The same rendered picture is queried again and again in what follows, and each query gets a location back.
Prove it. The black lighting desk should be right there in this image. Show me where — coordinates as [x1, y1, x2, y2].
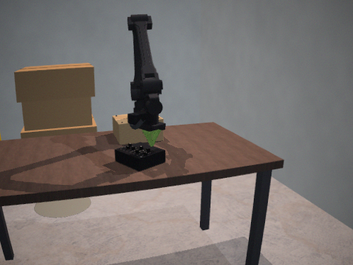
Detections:
[115, 142, 165, 171]

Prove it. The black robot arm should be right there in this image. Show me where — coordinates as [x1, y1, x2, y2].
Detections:
[128, 14, 163, 130]

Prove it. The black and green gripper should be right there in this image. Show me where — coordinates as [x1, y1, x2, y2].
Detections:
[139, 114, 166, 147]

